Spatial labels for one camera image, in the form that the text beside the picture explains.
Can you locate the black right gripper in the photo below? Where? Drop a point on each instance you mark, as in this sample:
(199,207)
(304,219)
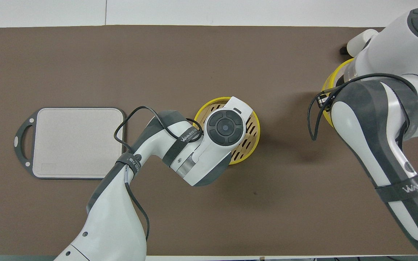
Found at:
(325,101)

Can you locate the yellow steamer basket with liner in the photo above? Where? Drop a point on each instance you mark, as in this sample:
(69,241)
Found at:
(330,81)

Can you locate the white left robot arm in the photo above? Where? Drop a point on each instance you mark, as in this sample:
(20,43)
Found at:
(114,224)

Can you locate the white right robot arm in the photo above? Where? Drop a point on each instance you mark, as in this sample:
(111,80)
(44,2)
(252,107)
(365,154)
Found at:
(376,145)

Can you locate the black cup rack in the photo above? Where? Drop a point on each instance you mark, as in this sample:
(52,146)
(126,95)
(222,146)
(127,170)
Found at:
(343,50)

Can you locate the brown table mat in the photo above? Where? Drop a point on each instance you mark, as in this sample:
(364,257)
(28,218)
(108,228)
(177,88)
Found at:
(230,54)

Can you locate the grey cutting board dark rim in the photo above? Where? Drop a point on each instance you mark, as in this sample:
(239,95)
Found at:
(78,145)

